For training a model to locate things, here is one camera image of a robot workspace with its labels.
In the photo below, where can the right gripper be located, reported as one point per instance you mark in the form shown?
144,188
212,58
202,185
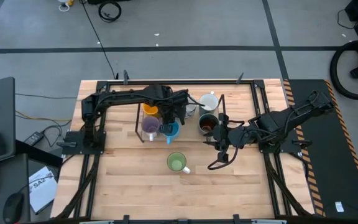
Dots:
232,137

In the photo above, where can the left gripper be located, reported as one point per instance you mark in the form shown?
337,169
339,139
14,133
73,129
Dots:
172,99

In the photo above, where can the blue brown speckled mug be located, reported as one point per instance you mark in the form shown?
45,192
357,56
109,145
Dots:
208,123

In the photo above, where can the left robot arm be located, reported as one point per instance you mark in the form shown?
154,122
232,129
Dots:
120,96

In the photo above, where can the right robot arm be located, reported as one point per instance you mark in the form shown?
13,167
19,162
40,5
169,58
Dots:
291,116

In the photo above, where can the black white patterned mug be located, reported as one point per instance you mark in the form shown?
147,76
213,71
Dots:
191,112

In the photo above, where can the yellow mug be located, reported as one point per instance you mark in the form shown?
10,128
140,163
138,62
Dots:
150,110

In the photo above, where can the black shelf rack wooden board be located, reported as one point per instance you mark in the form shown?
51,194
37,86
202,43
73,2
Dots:
188,130

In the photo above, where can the green and white mug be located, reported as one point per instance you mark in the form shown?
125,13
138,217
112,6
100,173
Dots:
176,163

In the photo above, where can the black hazard-striped floor mat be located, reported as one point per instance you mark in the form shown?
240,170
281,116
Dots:
312,155

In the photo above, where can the black power adapter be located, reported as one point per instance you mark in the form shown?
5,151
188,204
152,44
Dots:
34,137

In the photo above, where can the white sticker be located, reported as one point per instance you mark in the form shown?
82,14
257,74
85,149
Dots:
339,207

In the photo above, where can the white yellow floor plug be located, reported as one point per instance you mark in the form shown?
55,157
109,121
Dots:
63,6

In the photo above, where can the white printed booklet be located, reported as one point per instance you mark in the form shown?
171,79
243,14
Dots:
42,193

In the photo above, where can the black desk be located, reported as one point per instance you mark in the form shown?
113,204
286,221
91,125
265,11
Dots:
11,174

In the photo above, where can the black computer mouse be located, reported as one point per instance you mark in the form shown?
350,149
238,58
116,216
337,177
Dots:
12,208

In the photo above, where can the black aluminium rig frame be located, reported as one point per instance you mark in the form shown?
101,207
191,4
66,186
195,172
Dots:
179,82

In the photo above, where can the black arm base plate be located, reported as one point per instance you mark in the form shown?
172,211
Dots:
73,149
291,147

